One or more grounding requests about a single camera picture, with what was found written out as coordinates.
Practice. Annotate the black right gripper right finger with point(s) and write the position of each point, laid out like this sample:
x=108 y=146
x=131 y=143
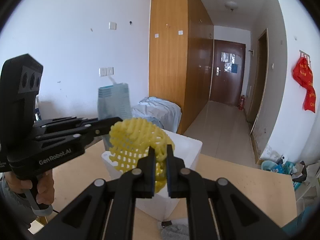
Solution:
x=216 y=208

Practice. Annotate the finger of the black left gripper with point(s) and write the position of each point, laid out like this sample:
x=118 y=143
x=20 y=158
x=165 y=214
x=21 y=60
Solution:
x=91 y=128

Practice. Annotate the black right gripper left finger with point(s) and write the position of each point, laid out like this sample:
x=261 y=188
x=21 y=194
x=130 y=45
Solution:
x=105 y=209

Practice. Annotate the blue face mask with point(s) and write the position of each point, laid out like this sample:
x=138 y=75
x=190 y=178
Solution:
x=114 y=101

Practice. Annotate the yellow foam fruit net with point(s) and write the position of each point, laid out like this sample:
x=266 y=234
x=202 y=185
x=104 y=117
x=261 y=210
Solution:
x=130 y=141

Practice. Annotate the grey sock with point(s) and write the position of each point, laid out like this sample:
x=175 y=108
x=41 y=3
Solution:
x=175 y=232

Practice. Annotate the left hand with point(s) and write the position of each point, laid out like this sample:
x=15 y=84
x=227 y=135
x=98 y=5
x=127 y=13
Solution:
x=45 y=186

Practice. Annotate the white styrofoam box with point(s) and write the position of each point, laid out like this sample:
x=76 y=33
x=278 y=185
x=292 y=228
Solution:
x=161 y=205

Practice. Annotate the light blue covered bundle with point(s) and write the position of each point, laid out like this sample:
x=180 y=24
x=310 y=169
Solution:
x=163 y=113

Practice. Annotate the red fire extinguisher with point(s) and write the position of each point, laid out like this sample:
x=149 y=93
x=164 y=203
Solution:
x=241 y=102

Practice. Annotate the dark brown entrance door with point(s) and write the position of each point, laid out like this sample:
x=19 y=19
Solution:
x=228 y=72

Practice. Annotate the wooden wardrobe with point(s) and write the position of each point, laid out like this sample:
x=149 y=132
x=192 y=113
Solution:
x=181 y=55

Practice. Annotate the red hanging bags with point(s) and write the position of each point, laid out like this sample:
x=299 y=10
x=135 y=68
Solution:
x=303 y=75

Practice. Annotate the ceiling lamp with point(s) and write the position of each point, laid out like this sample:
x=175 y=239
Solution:
x=231 y=5

